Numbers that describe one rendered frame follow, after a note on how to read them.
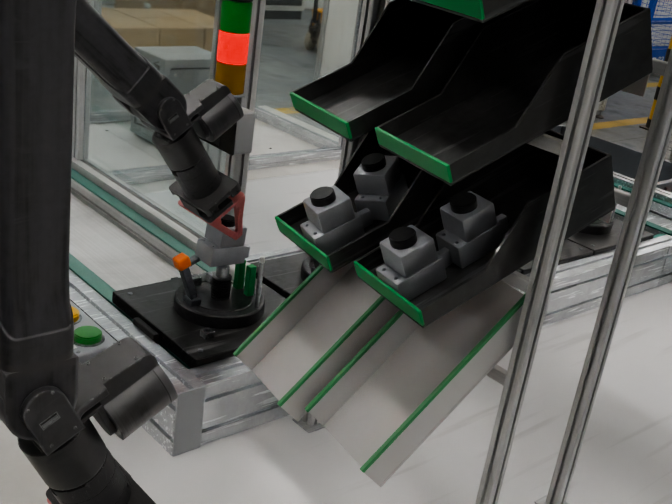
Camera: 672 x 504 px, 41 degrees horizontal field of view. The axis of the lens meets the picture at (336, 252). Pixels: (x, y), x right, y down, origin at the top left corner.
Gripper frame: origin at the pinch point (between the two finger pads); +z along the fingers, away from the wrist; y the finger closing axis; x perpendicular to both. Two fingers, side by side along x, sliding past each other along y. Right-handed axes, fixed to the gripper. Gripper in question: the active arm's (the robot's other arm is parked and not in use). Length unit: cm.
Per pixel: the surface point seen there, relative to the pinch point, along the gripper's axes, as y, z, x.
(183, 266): -1.1, -1.0, 9.2
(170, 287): 9.3, 9.2, 10.4
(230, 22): 17.6, -16.8, -23.5
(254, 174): 78, 58, -39
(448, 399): -49.3, -1.1, 3.8
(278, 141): 101, 73, -61
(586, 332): -23, 62, -46
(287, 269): 7.0, 22.0, -7.9
